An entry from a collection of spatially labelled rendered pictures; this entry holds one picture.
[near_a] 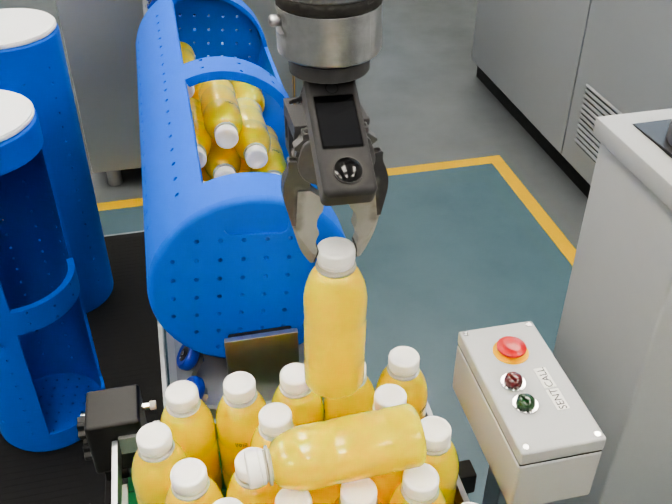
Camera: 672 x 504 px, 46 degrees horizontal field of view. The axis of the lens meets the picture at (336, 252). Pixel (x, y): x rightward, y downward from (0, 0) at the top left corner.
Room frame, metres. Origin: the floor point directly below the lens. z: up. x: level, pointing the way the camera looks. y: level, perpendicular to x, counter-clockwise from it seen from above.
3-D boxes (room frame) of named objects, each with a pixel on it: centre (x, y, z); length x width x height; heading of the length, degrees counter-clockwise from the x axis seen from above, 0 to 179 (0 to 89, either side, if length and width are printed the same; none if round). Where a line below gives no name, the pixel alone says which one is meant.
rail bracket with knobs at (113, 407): (0.70, 0.29, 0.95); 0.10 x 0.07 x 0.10; 103
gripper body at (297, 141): (0.66, 0.01, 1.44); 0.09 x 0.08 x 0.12; 12
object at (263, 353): (0.79, 0.10, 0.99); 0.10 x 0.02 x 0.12; 103
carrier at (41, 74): (1.98, 0.87, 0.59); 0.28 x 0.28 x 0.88
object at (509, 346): (0.70, -0.21, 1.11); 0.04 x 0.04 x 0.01
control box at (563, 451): (0.65, -0.23, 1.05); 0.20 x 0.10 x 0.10; 13
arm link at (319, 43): (0.65, 0.01, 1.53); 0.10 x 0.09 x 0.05; 102
